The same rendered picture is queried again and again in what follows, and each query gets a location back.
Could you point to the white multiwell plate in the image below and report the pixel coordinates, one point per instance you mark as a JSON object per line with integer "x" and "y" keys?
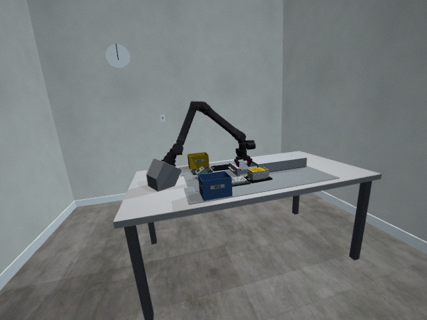
{"x": 238, "y": 180}

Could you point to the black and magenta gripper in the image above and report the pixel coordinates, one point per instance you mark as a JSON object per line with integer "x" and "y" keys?
{"x": 243, "y": 156}

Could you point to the dark blue open-top bin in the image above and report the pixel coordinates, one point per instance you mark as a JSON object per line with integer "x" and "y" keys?
{"x": 215, "y": 185}

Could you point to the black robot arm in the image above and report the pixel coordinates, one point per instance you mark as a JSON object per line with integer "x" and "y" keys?
{"x": 203, "y": 107}

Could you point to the yellow open-top bin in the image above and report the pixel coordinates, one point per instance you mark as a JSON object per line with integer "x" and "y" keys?
{"x": 196, "y": 160}

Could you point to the grey bench mat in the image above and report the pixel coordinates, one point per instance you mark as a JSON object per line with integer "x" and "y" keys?
{"x": 281, "y": 179}

